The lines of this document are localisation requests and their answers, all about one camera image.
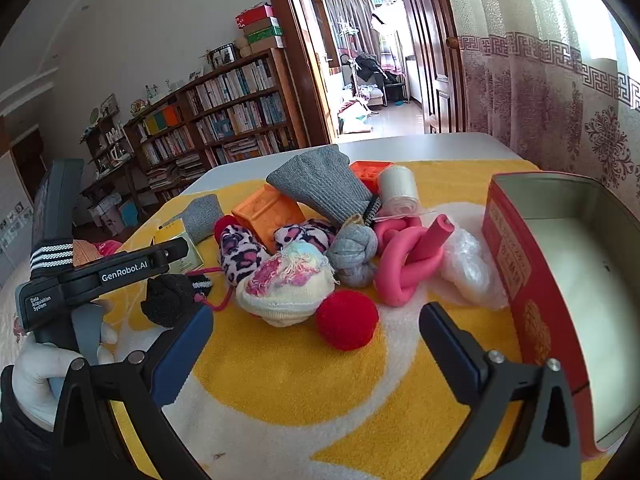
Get black knit item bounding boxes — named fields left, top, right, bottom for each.
left=141, top=273, right=213, bottom=328

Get yellow small box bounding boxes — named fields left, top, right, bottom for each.
left=153, top=219, right=204, bottom=274

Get small grey knit cloth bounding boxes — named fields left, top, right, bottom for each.
left=160, top=194, right=224, bottom=245

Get leopard print plush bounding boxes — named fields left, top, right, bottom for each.
left=273, top=219, right=337, bottom=254
left=216, top=224, right=270, bottom=286

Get red metal tin box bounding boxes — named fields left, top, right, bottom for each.
left=482, top=171, right=639, bottom=460

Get clear plastic bag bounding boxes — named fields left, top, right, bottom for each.
left=440, top=226, right=509, bottom=311

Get light orange toy cube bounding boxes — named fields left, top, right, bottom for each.
left=232, top=183, right=305, bottom=254

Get cream pink knit hat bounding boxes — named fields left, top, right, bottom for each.
left=235, top=240, right=336, bottom=327

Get red ball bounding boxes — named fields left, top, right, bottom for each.
left=314, top=289, right=380, bottom=352

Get large pink foam knot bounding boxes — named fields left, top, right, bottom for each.
left=374, top=214, right=454, bottom=307

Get grey knotted sock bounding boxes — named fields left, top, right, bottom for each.
left=326, top=223, right=378, bottom=288

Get large grey knit cloth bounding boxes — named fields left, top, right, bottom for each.
left=266, top=145, right=382, bottom=226

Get white tape roll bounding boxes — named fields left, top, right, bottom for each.
left=378, top=165, right=421, bottom=217

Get red orange toy cube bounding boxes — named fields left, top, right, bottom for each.
left=349, top=160, right=392, bottom=194

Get dark left sleeve forearm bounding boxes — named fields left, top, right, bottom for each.
left=1, top=365, right=53, bottom=479

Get white gloved left hand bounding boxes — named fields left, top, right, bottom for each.
left=10, top=299, right=120, bottom=434

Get small dark side shelf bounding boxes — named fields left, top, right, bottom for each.
left=80, top=106, right=146, bottom=231

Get yellow white blanket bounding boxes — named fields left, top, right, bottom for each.
left=98, top=158, right=616, bottom=480

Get wooden bookshelf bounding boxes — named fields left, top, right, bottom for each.
left=125, top=48, right=309, bottom=203

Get stacked boxes on shelf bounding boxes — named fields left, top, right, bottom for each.
left=234, top=3, right=285, bottom=58

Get patterned curtain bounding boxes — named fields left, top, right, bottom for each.
left=450, top=0, right=639, bottom=209

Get brown wooden door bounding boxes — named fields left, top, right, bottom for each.
left=402, top=0, right=465, bottom=133

